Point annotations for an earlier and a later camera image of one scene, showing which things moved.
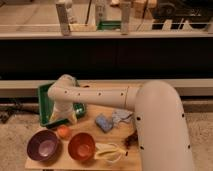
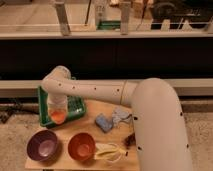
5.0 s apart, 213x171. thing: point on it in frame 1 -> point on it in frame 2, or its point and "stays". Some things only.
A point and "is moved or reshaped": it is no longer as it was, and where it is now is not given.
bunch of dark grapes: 131,139 stays
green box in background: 109,25 stays
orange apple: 63,131 is moved or reshaped
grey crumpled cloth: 119,115 stays
